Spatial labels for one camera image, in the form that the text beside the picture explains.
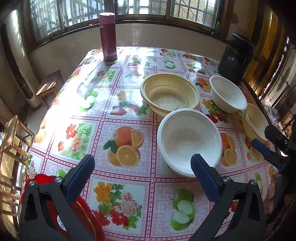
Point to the black cylindrical container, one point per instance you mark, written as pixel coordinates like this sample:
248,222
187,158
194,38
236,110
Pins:
236,58

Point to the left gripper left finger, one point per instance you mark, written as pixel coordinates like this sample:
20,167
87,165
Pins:
61,191

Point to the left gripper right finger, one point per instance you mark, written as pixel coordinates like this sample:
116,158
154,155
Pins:
248,220

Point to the large barred window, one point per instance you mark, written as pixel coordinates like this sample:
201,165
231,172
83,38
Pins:
44,21

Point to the white tower air conditioner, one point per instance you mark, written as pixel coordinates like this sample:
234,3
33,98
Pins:
18,61

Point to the floral fruit tablecloth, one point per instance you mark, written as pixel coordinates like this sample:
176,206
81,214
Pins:
132,192

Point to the small wooden stool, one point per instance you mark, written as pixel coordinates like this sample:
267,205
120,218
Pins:
51,83

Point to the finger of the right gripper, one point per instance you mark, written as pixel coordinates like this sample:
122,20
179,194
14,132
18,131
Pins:
269,155
277,138

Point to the magenta thermos bottle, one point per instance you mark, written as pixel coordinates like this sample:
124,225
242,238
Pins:
108,36

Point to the light wooden chair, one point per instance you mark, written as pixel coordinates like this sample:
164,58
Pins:
15,147

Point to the large white disposable bowl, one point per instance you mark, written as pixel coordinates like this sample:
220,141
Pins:
185,132

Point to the small white disposable bowl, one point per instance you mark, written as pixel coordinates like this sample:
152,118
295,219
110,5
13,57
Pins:
226,95

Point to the small yellow plastic bowl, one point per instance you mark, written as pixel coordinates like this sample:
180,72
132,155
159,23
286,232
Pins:
254,123

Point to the large yellow plastic bowl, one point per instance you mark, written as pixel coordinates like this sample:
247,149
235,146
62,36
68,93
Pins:
165,93

